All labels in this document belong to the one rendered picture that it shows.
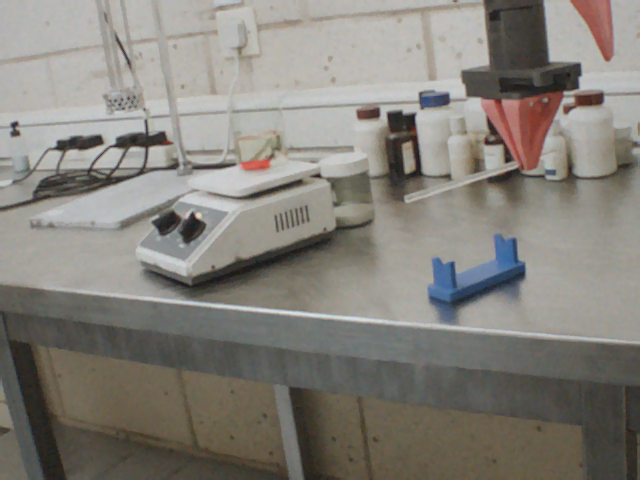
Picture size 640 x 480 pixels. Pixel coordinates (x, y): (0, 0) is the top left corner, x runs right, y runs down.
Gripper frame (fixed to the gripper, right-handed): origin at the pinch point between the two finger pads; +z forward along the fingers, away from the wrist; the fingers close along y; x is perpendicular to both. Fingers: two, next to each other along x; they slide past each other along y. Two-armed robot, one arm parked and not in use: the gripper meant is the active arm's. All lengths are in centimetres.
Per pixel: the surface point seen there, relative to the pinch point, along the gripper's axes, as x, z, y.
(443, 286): 12.2, 9.0, 0.0
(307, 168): 8.2, 1.3, 26.0
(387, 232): 1.3, 10.0, 21.6
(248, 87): -20, -2, 85
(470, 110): -23.9, 0.8, 32.6
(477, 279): 9.0, 9.0, -1.1
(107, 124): -3, 2, 114
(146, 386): -4, 63, 124
